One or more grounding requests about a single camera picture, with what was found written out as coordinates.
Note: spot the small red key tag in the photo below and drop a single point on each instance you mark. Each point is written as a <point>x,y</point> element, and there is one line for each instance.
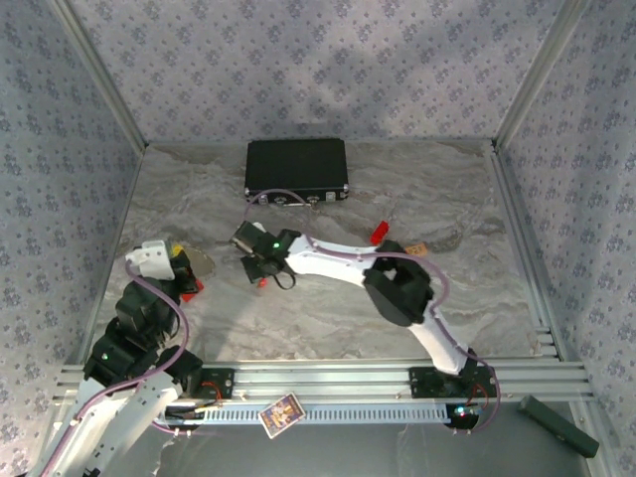
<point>262,283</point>

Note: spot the metal keyring plate with rings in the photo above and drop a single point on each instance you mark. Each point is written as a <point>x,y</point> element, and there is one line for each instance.
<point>201,263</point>

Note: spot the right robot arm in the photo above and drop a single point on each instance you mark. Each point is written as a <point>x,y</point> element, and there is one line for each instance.
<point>338,261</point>

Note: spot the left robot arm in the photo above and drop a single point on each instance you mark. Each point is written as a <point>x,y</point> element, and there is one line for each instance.
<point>114,422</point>

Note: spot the red plastic key tag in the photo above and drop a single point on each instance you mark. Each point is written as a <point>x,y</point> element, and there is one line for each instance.
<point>380,232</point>
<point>191,297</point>

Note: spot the black hard case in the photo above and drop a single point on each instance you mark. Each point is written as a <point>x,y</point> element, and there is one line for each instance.
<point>295,166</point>

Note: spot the black controller board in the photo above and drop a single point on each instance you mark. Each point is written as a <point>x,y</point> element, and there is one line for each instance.
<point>462,420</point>
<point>184,422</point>

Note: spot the orange key tag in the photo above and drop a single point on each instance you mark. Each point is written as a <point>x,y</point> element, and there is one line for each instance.
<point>416,248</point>

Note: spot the playing card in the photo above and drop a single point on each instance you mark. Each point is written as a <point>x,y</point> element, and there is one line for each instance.
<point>281,415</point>

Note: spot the black rectangular bar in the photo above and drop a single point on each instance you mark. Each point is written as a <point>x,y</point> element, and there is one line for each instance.
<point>556,425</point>

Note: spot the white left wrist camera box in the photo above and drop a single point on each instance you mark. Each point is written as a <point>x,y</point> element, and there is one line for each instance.
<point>149,258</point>

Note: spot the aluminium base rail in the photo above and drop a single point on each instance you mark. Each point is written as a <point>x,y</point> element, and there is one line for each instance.
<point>323,380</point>

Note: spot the aluminium frame post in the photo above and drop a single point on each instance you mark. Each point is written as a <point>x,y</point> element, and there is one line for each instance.
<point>540,74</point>
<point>102,74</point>

